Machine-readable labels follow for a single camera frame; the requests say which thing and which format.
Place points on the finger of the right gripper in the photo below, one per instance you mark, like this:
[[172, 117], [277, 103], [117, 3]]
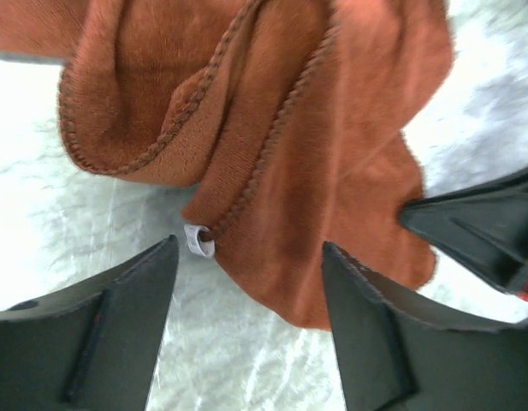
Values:
[[484, 228]]

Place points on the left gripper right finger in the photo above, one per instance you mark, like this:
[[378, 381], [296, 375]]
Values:
[[398, 350]]

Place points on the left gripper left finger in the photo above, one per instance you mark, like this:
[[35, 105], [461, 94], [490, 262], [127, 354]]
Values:
[[93, 345]]

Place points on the orange brown towel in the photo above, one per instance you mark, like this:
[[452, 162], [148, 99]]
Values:
[[285, 115]]

